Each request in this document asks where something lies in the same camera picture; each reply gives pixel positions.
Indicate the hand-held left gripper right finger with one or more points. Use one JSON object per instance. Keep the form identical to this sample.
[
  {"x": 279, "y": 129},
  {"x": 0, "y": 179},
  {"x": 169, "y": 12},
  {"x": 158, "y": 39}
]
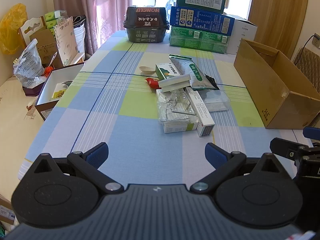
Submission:
[{"x": 215, "y": 155}]

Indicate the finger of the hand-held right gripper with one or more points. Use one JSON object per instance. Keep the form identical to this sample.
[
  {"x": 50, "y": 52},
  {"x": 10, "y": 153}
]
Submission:
[
  {"x": 312, "y": 132},
  {"x": 287, "y": 150}
]

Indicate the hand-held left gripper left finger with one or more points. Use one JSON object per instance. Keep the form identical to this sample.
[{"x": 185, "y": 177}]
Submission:
[{"x": 98, "y": 153}]

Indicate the long white medicine box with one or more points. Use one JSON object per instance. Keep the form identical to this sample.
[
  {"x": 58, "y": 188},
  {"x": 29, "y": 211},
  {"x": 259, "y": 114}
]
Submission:
[{"x": 202, "y": 112}]

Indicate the white and green medicine box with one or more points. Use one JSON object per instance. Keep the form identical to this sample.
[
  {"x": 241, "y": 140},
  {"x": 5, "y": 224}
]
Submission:
[{"x": 178, "y": 127}]

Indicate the clear plastic box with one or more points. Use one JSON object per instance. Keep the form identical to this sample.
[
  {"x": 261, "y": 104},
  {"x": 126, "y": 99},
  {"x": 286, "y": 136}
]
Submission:
[{"x": 216, "y": 101}]

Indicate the clear blister packaging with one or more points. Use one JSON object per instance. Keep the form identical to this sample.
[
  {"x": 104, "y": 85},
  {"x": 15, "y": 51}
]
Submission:
[{"x": 175, "y": 105}]

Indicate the brown cardboard box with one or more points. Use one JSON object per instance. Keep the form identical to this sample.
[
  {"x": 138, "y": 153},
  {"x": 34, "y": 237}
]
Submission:
[{"x": 265, "y": 85}]

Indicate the white square night light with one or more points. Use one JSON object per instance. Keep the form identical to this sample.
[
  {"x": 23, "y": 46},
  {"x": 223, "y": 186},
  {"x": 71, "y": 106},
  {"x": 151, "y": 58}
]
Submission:
[{"x": 175, "y": 82}]

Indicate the silver tea pouch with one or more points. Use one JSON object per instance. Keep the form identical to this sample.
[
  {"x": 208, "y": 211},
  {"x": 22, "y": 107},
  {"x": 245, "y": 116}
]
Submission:
[{"x": 197, "y": 73}]

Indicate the red snack packet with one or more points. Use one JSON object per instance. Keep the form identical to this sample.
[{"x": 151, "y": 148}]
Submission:
[{"x": 152, "y": 82}]

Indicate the wooden spoon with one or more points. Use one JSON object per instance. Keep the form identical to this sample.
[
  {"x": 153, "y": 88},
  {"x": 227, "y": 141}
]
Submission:
[{"x": 146, "y": 69}]

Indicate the desktop with checked tablecloth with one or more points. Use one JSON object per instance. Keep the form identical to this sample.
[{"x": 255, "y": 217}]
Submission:
[{"x": 125, "y": 135}]

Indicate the chair with quilted cover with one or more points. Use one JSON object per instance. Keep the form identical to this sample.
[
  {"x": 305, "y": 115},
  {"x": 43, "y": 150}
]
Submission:
[{"x": 308, "y": 60}]

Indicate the open white-lined gift box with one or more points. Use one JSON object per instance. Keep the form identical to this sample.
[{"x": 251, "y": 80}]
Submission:
[{"x": 53, "y": 85}]

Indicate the cream side table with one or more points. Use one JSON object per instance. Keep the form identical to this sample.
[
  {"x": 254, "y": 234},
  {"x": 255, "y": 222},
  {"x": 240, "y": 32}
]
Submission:
[{"x": 15, "y": 130}]

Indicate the maroon box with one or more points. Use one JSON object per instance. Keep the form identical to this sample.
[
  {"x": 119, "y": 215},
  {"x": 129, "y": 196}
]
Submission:
[{"x": 31, "y": 91}]

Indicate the red knot ornament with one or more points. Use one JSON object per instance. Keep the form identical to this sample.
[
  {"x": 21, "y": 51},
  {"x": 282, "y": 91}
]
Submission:
[{"x": 48, "y": 71}]

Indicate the small printed carton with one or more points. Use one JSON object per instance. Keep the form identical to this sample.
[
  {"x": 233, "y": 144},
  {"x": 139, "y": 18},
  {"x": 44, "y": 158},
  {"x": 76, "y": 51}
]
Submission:
[{"x": 6, "y": 212}]

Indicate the clear printed plastic bag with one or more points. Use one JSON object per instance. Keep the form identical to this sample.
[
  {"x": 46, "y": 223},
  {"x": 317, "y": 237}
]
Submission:
[{"x": 27, "y": 65}]

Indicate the green wrapped pack carton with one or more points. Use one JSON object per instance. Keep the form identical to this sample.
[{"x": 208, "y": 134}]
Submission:
[{"x": 197, "y": 40}]

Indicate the white carton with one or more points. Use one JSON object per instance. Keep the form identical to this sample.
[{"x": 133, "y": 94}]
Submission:
[{"x": 243, "y": 32}]

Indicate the brown die-cut cardboard carton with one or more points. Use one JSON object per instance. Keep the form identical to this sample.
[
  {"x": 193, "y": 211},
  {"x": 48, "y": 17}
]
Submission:
[{"x": 42, "y": 45}]

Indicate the tan curtain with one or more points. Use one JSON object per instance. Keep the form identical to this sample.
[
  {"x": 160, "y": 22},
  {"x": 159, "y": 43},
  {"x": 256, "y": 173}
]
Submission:
[{"x": 280, "y": 10}]

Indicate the blue carton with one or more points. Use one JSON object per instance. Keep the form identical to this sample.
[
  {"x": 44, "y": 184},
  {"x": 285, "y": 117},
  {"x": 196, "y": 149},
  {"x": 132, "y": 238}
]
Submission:
[{"x": 200, "y": 21}]

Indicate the black instant meal box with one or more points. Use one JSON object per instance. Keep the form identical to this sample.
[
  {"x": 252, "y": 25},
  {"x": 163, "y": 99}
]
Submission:
[{"x": 146, "y": 22}]

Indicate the green tissue packs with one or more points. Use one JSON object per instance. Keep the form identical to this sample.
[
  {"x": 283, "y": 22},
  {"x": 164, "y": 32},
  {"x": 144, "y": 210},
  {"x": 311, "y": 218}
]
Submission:
[{"x": 53, "y": 17}]

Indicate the pink curtain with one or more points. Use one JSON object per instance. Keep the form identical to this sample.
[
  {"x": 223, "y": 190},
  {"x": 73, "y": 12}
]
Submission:
[{"x": 100, "y": 10}]

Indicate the yellow plastic bag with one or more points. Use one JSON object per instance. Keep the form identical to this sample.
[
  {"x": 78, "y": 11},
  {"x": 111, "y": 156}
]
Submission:
[{"x": 12, "y": 30}]

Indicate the wall socket with plug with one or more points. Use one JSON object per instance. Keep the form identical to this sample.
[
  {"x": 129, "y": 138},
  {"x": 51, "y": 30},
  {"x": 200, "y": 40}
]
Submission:
[{"x": 317, "y": 39}]

